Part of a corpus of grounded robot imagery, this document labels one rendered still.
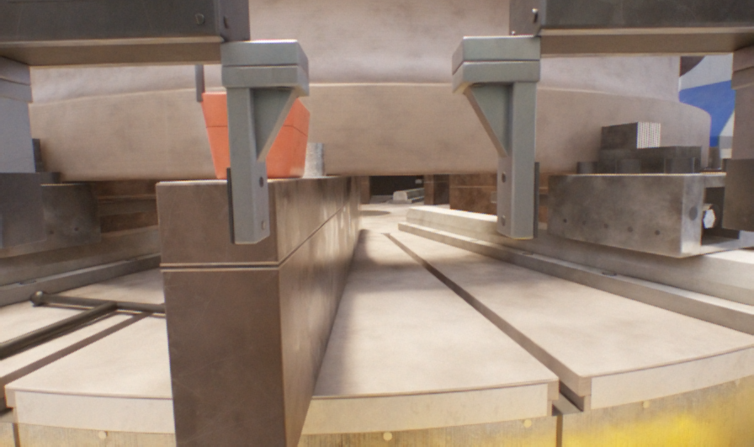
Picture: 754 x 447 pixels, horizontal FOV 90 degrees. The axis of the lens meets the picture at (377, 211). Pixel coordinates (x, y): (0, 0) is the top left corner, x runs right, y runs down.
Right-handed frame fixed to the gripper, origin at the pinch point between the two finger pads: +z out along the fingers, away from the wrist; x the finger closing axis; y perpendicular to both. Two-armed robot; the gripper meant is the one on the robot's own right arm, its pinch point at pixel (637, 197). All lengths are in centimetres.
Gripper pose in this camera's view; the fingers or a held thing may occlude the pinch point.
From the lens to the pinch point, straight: 25.6
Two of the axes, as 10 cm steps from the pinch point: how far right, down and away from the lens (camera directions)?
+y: 0.0, 1.0, -10.0
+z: 0.2, 9.9, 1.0
